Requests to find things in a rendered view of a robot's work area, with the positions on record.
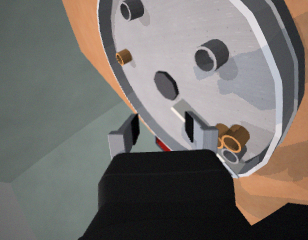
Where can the dark grey metal sleeve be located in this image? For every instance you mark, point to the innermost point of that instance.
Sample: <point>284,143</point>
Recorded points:
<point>204,63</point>
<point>232,158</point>
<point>131,9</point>

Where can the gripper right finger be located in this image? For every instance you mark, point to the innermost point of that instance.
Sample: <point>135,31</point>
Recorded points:
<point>203,136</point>

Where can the bronze bushing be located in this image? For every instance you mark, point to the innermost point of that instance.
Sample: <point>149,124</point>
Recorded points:
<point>239,134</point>
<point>222,130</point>
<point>125,55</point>

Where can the grey round turntable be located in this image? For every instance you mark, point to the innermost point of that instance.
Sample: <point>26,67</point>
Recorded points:
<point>242,91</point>

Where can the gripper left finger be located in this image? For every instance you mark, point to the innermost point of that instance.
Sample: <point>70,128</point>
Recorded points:
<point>122,140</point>

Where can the red and blue divided bin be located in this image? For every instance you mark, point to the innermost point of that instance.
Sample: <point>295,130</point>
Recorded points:
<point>160,144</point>

